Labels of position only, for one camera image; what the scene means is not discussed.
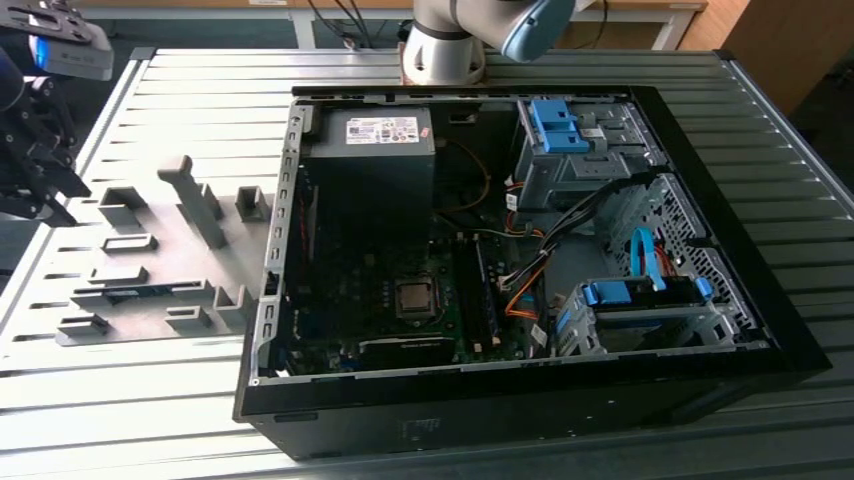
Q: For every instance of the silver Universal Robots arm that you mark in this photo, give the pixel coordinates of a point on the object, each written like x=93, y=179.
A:
x=441, y=55

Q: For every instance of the black RAM slot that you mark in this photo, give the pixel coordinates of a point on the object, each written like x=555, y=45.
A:
x=471, y=300
x=464, y=300
x=477, y=300

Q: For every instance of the grey parts rack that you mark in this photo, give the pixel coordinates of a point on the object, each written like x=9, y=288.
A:
x=168, y=240

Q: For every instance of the grey power supply unit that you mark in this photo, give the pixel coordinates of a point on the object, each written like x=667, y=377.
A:
x=374, y=145

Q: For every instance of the green motherboard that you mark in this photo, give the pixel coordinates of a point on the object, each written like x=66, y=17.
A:
x=430, y=260

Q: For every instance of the silver CPU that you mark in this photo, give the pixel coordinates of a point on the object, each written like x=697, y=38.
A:
x=416, y=296

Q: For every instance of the black graphics card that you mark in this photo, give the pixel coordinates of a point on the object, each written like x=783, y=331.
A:
x=408, y=351

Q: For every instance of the blue plastic drive latch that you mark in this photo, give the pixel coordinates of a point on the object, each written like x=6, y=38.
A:
x=561, y=127

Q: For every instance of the grey metal optical bay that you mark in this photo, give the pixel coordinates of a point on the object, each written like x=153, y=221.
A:
x=575, y=175

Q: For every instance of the black PC case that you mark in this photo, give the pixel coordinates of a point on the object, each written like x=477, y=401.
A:
x=468, y=410

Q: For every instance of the hard disk in blue carrier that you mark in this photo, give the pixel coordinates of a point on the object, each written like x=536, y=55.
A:
x=608, y=293

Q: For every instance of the white desk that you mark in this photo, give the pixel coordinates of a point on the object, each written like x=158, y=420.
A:
x=671, y=27

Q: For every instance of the grey metal disk bay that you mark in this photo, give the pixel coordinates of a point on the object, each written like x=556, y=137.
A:
x=668, y=320

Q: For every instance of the wooden cabinet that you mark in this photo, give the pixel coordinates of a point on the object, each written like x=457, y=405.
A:
x=788, y=40

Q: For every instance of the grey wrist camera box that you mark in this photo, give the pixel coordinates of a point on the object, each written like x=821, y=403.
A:
x=77, y=60

